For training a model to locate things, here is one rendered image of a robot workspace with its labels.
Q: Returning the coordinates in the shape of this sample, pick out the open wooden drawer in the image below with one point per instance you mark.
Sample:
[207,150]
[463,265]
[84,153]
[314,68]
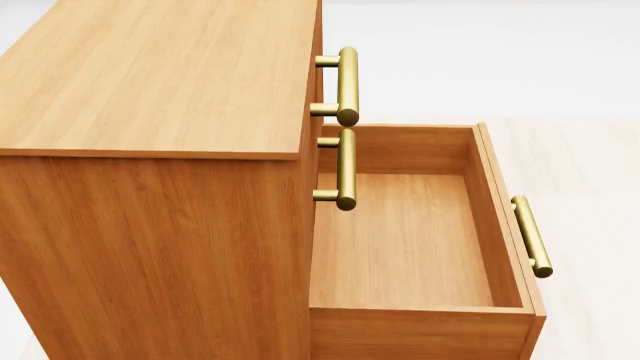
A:
[405,240]

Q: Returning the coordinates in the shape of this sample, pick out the wooden cabinet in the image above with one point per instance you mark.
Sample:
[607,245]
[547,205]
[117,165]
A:
[150,168]

